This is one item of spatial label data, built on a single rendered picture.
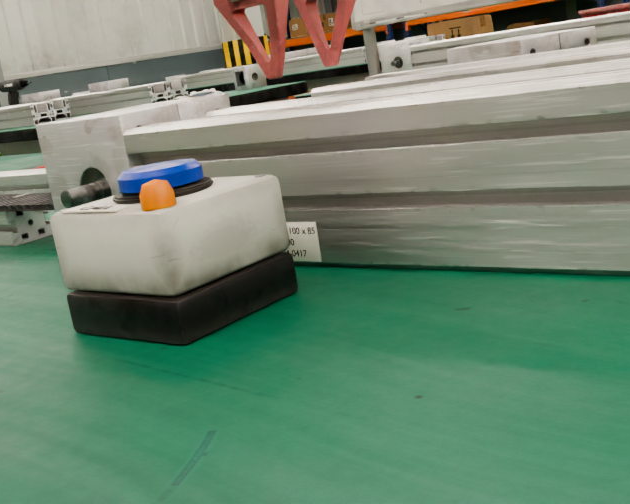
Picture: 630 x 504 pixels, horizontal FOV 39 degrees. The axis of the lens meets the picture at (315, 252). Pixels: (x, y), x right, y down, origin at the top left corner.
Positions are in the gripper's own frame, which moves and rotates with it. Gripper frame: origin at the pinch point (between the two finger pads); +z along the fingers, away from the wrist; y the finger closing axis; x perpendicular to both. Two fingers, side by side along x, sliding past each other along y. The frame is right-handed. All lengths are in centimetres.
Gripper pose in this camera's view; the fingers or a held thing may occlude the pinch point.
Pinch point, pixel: (302, 62)
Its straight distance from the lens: 77.8
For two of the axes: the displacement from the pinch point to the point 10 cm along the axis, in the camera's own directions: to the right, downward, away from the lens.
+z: 1.8, 9.6, 2.3
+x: -7.7, -0.1, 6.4
